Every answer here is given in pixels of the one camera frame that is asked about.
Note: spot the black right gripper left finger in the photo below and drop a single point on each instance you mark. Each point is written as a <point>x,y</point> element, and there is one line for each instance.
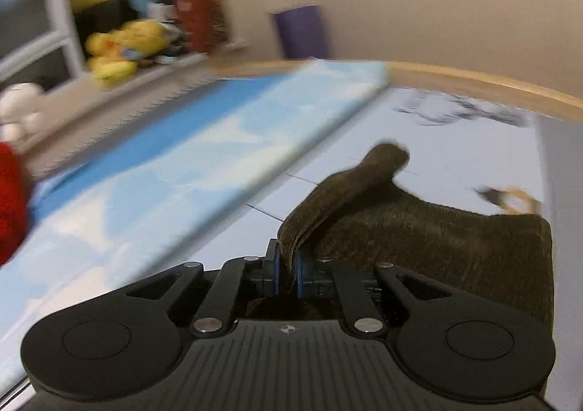
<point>126,340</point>

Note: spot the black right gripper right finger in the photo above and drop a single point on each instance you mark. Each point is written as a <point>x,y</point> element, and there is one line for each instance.
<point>454,343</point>

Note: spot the brown corduroy pants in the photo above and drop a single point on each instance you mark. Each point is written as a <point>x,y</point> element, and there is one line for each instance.
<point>360,217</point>

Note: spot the blue sky print pillow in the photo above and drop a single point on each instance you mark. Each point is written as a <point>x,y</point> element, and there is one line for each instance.
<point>188,157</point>

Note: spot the red plush toy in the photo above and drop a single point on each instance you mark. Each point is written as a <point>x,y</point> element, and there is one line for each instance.
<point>15,192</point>

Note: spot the grey and printed bed sheet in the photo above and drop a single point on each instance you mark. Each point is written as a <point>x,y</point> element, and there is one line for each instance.
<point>473,155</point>

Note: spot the white plush toy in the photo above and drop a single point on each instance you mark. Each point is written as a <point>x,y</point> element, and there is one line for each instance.
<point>21,112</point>

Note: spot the yellow plush toy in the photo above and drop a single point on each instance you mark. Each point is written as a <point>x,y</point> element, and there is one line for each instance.
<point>115,56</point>

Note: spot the purple bin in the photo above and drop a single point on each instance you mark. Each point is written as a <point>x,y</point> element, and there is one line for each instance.
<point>302,33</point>

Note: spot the red bag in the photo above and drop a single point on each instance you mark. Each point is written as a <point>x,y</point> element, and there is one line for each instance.
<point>205,23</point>

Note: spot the wooden bed frame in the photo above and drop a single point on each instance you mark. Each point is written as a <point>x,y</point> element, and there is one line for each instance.
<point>79,114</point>

